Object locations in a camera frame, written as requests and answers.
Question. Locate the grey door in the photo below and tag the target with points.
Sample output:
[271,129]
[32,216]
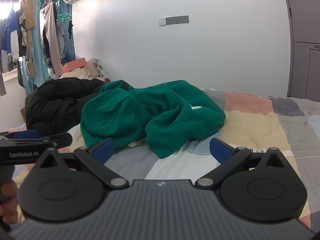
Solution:
[305,30]

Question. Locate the grey hanging jacket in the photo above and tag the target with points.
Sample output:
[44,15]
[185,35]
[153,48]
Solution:
[51,37]

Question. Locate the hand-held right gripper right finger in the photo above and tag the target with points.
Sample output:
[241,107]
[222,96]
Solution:
[220,150]

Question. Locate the grey wall socket panel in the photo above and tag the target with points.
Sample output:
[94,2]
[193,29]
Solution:
[177,20]

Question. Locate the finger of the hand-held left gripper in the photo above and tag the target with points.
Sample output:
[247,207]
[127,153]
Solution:
[26,134]
[62,139]

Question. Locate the black puffer jacket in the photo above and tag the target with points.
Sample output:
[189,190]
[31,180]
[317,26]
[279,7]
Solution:
[55,100]

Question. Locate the green zip hoodie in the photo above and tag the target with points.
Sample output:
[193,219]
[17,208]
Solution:
[155,115]

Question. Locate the clear plastic bag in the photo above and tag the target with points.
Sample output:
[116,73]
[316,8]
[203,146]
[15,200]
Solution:
[96,63]

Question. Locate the blue curtain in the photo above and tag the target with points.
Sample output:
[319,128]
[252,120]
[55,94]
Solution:
[71,42]

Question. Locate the beige hanging towel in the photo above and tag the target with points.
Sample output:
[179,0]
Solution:
[28,25]

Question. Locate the teal clothes hangers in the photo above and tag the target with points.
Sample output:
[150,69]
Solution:
[63,17]

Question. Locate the blue hanging shirt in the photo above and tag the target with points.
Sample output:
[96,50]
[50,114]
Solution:
[12,37]

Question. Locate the cream fluffy blanket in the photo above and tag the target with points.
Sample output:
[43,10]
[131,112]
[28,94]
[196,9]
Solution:
[77,73]

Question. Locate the light blue hanging cloth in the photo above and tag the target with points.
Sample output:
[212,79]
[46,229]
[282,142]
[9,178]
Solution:
[38,55]

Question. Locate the pink box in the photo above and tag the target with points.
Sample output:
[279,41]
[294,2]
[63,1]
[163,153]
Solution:
[73,65]

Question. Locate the striped hanging garment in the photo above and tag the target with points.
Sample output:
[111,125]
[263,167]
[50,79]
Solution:
[2,80]

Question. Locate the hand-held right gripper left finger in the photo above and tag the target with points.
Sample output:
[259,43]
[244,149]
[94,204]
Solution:
[103,148]

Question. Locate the person's left hand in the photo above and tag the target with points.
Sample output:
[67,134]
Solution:
[8,205]

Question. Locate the patchwork bed sheet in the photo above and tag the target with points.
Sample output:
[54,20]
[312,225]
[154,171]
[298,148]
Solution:
[262,130]

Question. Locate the white wall switch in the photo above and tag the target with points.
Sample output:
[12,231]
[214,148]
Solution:
[162,21]

